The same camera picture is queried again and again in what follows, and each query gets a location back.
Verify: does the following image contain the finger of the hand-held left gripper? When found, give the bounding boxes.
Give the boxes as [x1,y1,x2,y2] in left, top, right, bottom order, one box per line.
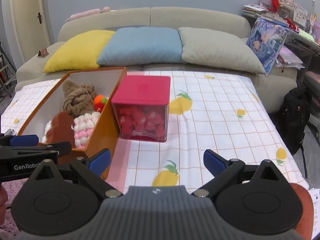
[0,134,39,147]
[0,141,72,155]

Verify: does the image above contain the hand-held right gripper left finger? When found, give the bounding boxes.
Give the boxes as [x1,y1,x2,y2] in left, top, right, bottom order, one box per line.
[29,149,123,198]

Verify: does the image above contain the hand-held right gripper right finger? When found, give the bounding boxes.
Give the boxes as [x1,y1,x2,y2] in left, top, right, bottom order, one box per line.
[192,149,284,197]

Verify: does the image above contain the brown waffle plush cushion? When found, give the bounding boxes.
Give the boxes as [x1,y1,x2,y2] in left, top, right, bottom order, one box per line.
[46,111,75,145]

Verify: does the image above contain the orange cardboard box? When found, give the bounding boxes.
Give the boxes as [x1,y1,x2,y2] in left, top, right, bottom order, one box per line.
[17,66,127,180]

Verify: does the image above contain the pink white knitted toy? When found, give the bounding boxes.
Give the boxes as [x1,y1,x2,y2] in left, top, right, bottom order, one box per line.
[71,111,101,150]

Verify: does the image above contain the brown plush toy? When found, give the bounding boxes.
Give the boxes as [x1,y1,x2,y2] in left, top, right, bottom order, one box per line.
[62,80,98,117]

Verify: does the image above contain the orange strawberry plush toy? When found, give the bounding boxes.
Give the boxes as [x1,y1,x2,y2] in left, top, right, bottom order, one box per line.
[94,94,109,112]

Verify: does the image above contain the checkered fruit print tablecloth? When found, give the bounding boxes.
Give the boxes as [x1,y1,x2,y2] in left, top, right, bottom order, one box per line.
[0,70,309,194]

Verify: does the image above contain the metal folding rack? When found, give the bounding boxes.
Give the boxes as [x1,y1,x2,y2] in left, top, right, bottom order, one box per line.
[0,42,18,98]

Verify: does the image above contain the clear box with red lid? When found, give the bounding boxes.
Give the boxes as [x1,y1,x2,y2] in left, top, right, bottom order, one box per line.
[111,75,171,143]

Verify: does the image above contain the black backpack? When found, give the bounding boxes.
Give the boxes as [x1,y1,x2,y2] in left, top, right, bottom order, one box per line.
[277,86,313,155]

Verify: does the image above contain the yellow pillow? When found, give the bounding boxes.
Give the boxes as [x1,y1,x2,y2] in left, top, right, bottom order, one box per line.
[43,29,115,73]

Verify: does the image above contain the orange cushion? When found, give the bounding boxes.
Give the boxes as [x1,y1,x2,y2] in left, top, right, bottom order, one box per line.
[290,183,314,239]

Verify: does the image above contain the printed white paper sheets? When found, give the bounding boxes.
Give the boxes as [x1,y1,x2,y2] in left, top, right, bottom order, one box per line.
[308,187,320,230]

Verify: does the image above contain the grey-green pillow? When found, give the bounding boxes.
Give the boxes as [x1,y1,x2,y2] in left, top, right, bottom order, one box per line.
[178,27,266,74]

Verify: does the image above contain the light blue pillow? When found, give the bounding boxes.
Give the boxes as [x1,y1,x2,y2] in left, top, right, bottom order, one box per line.
[96,27,184,67]

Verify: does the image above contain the cream door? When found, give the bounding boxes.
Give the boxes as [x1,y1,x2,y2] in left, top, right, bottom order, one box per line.
[0,0,54,65]

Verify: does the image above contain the blue cartoon print pillow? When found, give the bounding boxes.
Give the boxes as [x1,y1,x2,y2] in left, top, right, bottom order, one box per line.
[246,17,290,77]

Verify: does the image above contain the pink plastic folders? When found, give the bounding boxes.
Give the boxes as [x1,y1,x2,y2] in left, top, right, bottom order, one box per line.
[275,45,305,69]

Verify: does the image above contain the pink desk chair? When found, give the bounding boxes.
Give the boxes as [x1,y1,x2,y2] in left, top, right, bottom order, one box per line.
[305,70,320,90]

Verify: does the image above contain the long pink plush toy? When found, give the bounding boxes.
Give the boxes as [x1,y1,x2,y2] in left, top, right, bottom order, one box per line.
[65,6,111,22]

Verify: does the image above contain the beige fabric sofa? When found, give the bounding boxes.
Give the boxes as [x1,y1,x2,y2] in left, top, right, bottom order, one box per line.
[15,6,298,113]

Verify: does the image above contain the grey study desk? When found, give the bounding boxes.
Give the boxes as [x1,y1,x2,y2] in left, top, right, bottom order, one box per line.
[285,29,320,55]

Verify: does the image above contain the stack of books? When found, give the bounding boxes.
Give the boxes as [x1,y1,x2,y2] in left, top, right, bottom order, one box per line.
[241,4,269,18]

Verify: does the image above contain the white desk calendar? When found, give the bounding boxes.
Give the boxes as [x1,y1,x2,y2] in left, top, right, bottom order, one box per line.
[292,12,307,27]

